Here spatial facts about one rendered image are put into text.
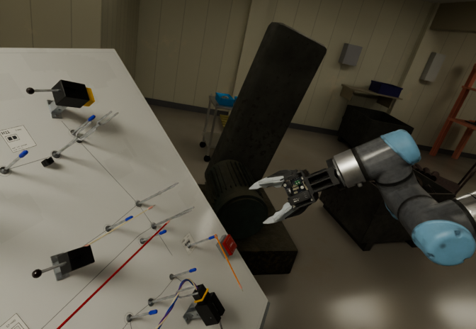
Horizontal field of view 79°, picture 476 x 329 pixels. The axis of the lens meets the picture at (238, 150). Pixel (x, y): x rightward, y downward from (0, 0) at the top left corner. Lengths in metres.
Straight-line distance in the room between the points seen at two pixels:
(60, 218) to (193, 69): 5.27
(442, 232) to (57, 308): 0.66
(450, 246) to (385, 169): 0.17
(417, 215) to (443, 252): 0.07
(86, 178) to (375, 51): 6.34
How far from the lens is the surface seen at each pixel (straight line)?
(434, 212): 0.60
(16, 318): 0.64
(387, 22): 6.76
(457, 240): 0.58
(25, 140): 0.73
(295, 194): 0.65
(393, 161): 0.63
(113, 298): 0.72
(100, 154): 0.80
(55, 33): 3.99
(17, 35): 4.17
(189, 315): 0.85
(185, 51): 5.78
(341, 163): 0.63
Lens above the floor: 1.74
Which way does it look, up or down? 23 degrees down
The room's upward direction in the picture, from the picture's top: 13 degrees clockwise
